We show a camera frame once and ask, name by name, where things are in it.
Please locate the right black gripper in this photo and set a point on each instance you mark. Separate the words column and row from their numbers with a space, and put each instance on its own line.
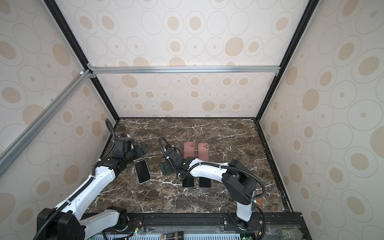
column 164, row 168

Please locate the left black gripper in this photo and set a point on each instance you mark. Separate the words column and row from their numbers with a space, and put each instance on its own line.
column 140, row 151

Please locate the phone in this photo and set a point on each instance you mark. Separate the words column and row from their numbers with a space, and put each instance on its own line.
column 142, row 171
column 188, row 182

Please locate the pink phone case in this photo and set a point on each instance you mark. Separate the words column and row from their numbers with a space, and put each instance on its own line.
column 189, row 150
column 203, row 152

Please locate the purple smartphone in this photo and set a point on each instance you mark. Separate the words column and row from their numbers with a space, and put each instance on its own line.
column 204, row 182

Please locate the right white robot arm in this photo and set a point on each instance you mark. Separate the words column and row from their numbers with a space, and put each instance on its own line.
column 243, row 186

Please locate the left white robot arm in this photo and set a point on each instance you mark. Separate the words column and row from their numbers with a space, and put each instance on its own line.
column 65, row 221

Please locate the dark bottle at front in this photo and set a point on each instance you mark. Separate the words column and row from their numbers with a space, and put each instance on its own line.
column 173, row 236

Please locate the amber bottle black cap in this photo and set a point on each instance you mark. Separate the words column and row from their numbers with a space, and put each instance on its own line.
column 259, row 202

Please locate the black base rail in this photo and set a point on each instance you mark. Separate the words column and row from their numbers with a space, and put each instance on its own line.
column 262, row 224

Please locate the silver aluminium back rail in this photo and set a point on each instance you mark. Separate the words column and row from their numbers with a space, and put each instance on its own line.
column 185, row 70

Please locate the silver aluminium rail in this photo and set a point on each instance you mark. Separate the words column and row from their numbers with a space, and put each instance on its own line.
column 185, row 70
column 25, row 138

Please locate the silver aluminium left rail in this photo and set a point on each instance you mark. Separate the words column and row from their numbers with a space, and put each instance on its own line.
column 25, row 138

